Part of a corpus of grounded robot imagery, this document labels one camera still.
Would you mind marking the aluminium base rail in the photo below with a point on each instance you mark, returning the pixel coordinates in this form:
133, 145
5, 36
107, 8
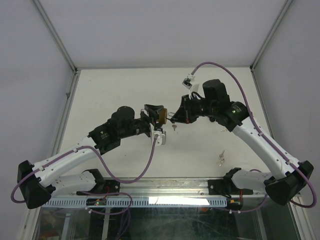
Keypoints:
187, 187

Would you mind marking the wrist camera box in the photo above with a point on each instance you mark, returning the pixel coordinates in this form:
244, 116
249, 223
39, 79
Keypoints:
190, 83
158, 136

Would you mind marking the aluminium frame post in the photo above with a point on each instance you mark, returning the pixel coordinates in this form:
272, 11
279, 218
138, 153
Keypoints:
54, 34
271, 32

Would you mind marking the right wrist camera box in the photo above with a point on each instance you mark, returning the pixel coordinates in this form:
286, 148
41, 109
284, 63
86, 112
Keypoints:
190, 83

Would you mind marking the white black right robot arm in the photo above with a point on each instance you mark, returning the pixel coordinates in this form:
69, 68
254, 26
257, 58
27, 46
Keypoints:
286, 176

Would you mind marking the aluminium frame post left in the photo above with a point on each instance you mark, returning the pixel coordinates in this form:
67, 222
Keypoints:
54, 34

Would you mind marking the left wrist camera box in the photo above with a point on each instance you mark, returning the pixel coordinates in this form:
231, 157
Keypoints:
158, 136

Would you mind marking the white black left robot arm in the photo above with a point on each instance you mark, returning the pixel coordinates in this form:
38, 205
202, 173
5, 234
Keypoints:
38, 182

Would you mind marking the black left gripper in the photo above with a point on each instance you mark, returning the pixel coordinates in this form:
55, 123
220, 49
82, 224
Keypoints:
153, 112

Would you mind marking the aluminium frame post right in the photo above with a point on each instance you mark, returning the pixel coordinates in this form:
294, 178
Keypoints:
271, 32

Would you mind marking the small silver key bunch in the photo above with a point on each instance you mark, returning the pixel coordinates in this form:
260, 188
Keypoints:
173, 125

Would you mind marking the large brass padlock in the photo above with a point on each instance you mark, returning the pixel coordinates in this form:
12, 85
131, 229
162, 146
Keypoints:
163, 113

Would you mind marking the silver key pair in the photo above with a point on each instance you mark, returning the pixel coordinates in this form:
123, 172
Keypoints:
221, 158

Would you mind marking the slotted cable duct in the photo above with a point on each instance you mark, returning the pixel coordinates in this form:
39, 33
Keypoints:
137, 202

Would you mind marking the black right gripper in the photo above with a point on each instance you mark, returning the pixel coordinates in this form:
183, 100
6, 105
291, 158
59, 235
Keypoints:
184, 114

